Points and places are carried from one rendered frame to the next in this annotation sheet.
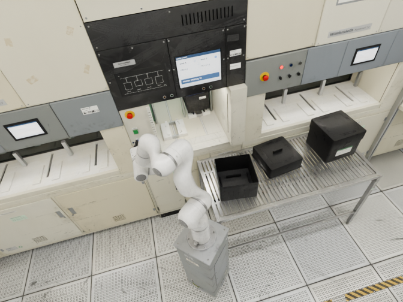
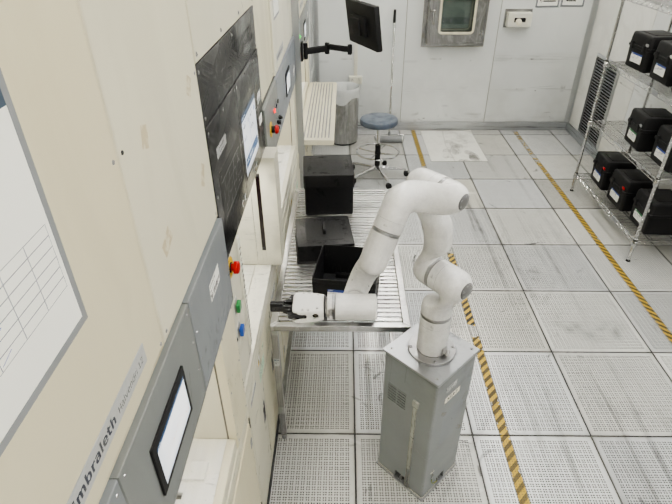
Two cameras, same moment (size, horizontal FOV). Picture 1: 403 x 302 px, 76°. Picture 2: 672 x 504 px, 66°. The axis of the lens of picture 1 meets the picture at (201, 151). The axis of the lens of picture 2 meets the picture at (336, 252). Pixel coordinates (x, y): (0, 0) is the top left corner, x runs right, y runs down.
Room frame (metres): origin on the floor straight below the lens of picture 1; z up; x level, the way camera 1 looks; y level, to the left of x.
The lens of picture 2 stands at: (0.88, 1.65, 2.25)
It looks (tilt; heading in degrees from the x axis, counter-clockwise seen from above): 34 degrees down; 280
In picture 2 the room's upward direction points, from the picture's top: straight up
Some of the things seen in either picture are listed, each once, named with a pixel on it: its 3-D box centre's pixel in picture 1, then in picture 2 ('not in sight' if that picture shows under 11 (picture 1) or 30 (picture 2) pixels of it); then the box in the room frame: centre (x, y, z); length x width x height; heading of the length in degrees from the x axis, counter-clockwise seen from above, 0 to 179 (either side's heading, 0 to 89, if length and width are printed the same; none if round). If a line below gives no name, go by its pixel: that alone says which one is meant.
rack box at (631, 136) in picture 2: not in sight; (650, 129); (-0.80, -2.57, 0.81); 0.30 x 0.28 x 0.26; 95
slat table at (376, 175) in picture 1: (277, 194); (341, 300); (1.27, -0.64, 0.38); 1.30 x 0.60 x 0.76; 99
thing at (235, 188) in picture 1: (235, 177); (347, 278); (1.17, -0.23, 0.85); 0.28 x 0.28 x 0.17; 1
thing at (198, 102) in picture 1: (195, 93); not in sight; (2.02, -0.01, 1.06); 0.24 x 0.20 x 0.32; 99
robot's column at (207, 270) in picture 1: (205, 258); (423, 411); (0.78, 0.07, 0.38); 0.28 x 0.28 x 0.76; 54
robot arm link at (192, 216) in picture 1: (193, 217); (446, 293); (0.76, 0.09, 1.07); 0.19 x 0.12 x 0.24; 139
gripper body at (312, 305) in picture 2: (138, 154); (310, 306); (1.19, 0.41, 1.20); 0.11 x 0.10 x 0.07; 9
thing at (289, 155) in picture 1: (276, 154); (323, 236); (1.36, -0.60, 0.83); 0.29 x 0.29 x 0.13; 16
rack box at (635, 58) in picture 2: not in sight; (653, 51); (-0.77, -2.90, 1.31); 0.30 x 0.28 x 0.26; 104
